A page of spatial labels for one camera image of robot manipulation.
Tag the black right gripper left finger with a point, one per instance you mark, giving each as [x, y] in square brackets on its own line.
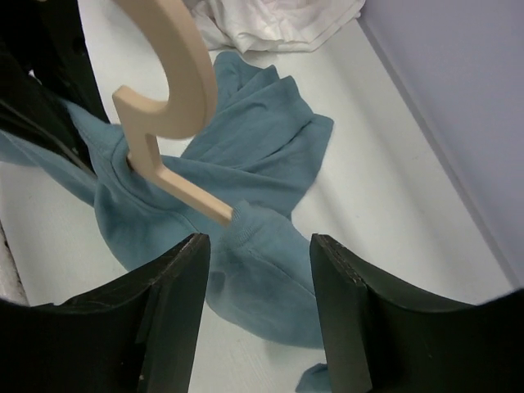
[137, 333]

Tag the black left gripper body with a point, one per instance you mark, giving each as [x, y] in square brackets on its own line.
[44, 59]

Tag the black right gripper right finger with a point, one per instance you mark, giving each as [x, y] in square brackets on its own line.
[383, 334]

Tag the beige wooden hanger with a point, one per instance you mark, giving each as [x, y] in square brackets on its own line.
[169, 28]

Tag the teal blue t shirt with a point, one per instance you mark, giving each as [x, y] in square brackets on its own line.
[260, 155]

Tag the white t shirt red print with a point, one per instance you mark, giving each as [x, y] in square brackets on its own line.
[271, 26]

